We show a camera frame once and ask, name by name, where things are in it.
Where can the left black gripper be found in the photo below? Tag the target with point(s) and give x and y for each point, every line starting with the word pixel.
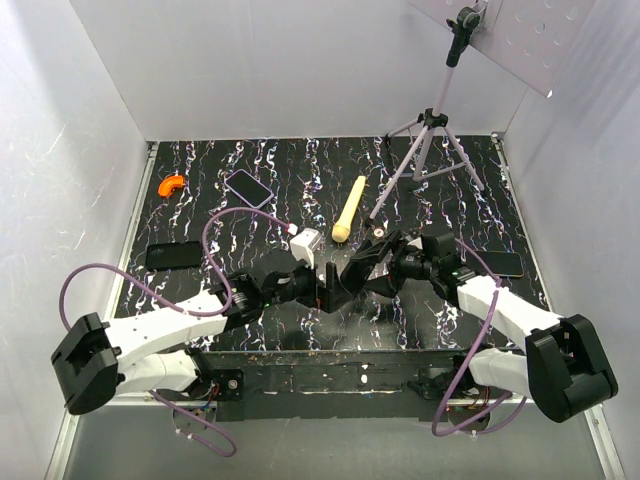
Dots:
pixel 326 297

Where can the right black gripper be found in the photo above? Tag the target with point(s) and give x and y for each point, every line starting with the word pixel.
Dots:
pixel 378 251

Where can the black smartphone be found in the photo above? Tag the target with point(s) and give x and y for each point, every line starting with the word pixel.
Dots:
pixel 500 263

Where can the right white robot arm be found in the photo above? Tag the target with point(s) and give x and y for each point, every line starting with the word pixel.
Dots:
pixel 561 364

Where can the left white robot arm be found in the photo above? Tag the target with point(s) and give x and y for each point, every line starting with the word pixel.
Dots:
pixel 100 359

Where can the cream toy microphone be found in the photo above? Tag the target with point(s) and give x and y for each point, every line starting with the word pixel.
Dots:
pixel 342 227

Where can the purple cased smartphone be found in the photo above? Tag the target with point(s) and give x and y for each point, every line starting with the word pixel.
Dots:
pixel 248 189

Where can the orange curved plastic piece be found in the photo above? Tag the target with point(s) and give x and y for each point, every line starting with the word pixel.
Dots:
pixel 169 185

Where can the perforated grey board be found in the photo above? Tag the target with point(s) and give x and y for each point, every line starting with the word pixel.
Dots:
pixel 529 39

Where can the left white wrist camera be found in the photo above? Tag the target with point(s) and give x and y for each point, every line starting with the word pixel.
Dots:
pixel 303 243

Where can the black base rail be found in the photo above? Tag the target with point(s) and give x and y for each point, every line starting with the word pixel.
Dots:
pixel 323 384

